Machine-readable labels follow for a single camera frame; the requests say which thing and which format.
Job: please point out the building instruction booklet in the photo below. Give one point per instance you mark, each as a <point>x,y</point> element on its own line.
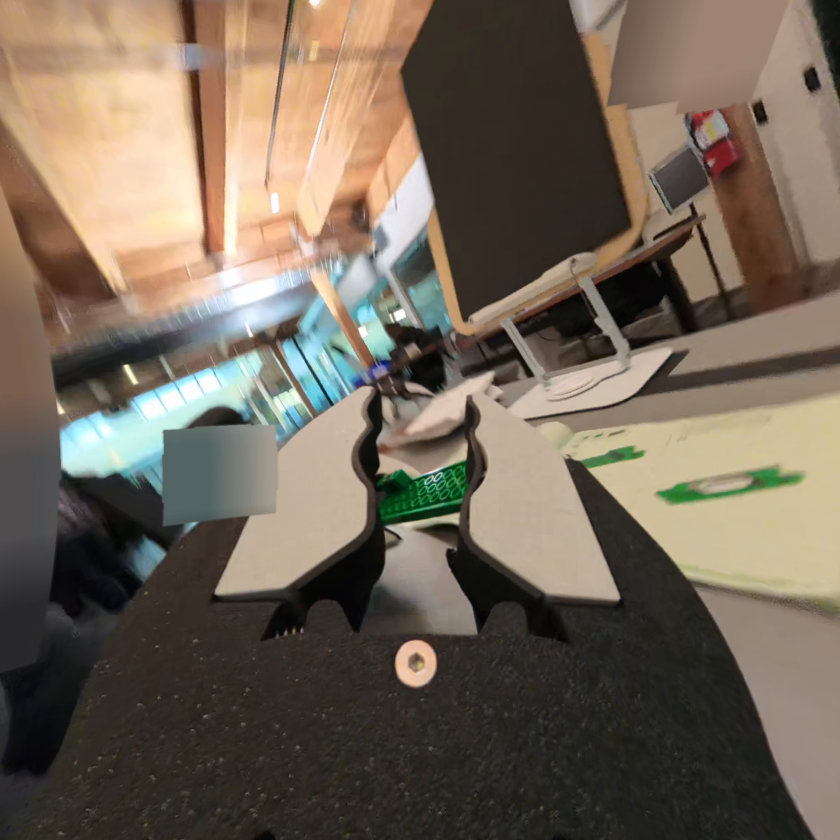
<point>735,531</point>

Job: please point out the small grey monitor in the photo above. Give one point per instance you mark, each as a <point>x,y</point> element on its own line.
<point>679,180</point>

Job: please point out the dark wooden table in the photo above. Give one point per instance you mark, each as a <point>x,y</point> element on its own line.
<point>656,253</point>

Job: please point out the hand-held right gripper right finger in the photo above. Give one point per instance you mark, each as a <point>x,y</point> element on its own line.
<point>531,518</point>

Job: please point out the grey desk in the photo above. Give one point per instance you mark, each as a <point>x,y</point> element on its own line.
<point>761,663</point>

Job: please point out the red wall fixture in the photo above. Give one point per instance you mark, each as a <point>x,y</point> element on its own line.
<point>715,141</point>

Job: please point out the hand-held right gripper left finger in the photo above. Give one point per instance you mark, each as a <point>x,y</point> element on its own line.
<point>308,505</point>

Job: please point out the white cloth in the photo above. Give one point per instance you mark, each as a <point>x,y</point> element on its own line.
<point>446,410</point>

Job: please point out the green brick plate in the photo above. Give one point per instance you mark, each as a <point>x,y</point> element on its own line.
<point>423,495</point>

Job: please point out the white stand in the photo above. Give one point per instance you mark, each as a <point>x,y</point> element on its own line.
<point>604,328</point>

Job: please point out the black screen with tan edge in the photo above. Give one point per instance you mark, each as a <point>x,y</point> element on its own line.
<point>518,151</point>

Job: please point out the white mat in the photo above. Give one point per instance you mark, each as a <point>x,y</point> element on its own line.
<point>610,387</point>

